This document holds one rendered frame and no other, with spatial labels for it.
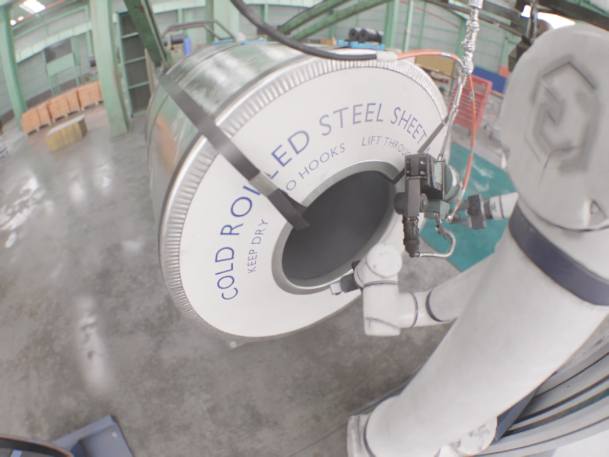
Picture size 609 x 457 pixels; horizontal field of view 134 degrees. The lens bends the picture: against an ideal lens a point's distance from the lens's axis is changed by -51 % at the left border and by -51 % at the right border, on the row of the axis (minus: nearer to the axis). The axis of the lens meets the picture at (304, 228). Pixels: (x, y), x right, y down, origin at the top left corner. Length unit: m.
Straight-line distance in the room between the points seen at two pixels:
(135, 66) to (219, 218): 6.39
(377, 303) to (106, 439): 1.55
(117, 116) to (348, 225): 4.65
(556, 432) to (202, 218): 0.88
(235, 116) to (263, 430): 1.29
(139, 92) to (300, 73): 6.46
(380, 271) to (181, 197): 0.45
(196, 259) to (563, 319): 0.65
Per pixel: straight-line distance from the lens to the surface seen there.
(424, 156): 0.82
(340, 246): 1.18
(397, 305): 0.62
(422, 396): 0.33
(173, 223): 0.57
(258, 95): 0.51
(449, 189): 0.91
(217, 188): 0.55
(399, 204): 0.83
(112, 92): 5.14
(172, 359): 1.59
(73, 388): 1.93
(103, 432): 1.72
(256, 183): 0.51
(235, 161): 0.49
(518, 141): 0.18
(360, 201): 1.18
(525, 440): 0.71
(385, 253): 0.62
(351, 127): 0.66
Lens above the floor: 1.38
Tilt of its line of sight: 42 degrees down
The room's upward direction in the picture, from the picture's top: 3 degrees clockwise
